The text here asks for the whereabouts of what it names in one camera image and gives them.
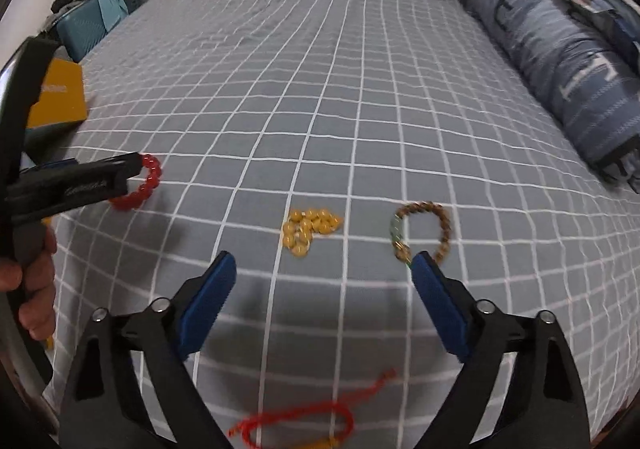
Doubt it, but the yellow bead bracelet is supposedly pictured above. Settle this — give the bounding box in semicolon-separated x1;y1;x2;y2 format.
281;208;345;258

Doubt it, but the teal storage case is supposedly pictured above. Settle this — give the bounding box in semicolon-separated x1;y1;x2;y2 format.
56;0;132;63

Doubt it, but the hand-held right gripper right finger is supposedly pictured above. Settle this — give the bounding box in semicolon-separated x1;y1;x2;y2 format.
410;250;593;449

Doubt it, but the person's left hand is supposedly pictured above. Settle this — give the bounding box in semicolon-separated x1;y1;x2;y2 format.
0;228;59;346

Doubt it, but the red bead bracelet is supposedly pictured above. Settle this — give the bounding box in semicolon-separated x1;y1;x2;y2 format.
109;154;164;213

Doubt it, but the yellow cardboard box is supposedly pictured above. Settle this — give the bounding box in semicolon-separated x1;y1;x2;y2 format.
25;60;89;130

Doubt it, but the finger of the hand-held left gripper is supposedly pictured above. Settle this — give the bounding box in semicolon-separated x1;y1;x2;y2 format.
20;158;81;176
5;152;144;226

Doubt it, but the brown wooden bead bracelet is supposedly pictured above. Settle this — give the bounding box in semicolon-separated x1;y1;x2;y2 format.
389;200;451;271

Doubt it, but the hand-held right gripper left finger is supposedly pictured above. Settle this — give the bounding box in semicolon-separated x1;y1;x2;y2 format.
59;250;238;449

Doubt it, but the grey checked bed sheet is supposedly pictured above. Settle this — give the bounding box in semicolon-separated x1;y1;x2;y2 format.
42;0;640;449

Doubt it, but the folded blue patterned quilt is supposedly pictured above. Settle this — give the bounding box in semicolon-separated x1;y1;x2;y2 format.
452;0;640;194

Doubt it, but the large red cord bracelet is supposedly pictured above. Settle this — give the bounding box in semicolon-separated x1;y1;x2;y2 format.
227;369;401;449

